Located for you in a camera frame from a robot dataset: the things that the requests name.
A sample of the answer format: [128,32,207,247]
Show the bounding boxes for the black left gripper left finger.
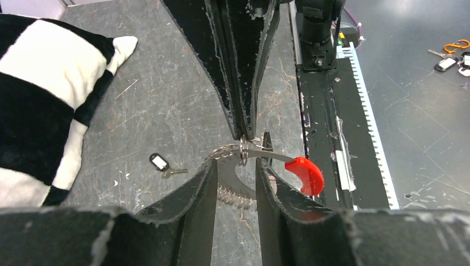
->
[1,159,217,265]

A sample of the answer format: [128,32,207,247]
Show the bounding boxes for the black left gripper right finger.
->
[256,158,469,265]

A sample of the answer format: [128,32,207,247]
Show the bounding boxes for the black white checkered pillow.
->
[1,14,138,208]

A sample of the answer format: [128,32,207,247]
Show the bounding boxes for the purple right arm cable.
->
[336,6,365,47]

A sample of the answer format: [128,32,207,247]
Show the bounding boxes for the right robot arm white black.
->
[164,1,345,140]

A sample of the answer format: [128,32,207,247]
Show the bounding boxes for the orange carabiner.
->
[443,39,470,54]

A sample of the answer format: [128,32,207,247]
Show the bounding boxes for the metal key organizer red handle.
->
[207,144,324,209]

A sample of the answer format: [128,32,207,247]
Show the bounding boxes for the white slotted cable duct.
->
[337,42,400,209]

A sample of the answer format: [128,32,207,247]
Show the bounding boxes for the spare keys with tags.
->
[427,49,469,77]

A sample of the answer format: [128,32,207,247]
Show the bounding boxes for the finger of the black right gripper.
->
[221,1,280,140]
[163,0,242,140]

